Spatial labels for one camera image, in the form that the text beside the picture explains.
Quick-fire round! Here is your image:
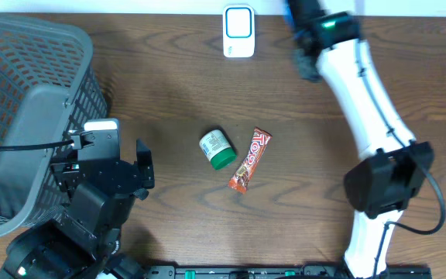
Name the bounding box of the white bottle green cap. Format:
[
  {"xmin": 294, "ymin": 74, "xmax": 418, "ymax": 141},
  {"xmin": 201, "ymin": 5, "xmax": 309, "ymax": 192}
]
[{"xmin": 199, "ymin": 129, "xmax": 237, "ymax": 170}]

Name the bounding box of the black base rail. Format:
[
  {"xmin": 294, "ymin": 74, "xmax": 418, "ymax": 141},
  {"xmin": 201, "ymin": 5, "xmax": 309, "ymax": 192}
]
[{"xmin": 141, "ymin": 256, "xmax": 433, "ymax": 279}]

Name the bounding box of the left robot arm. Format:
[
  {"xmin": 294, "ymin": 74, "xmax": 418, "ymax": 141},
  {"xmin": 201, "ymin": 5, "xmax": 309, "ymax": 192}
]
[{"xmin": 0, "ymin": 129, "xmax": 155, "ymax": 278}]

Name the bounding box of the red chocolate bar wrapper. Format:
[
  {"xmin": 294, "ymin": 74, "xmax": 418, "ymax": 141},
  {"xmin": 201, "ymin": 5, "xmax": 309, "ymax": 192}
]
[{"xmin": 228, "ymin": 127, "xmax": 272, "ymax": 194}]

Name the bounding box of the white barcode scanner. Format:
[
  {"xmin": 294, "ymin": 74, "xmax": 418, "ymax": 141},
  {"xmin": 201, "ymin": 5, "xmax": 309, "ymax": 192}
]
[{"xmin": 222, "ymin": 5, "xmax": 256, "ymax": 58}]

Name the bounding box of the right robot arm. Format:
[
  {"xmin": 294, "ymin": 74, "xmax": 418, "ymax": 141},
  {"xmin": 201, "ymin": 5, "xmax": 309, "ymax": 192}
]
[{"xmin": 285, "ymin": 0, "xmax": 445, "ymax": 278}]

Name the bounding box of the grey plastic shopping basket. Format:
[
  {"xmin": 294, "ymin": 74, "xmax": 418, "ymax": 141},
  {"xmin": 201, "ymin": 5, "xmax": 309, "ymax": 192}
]
[{"xmin": 0, "ymin": 13, "xmax": 108, "ymax": 236}]

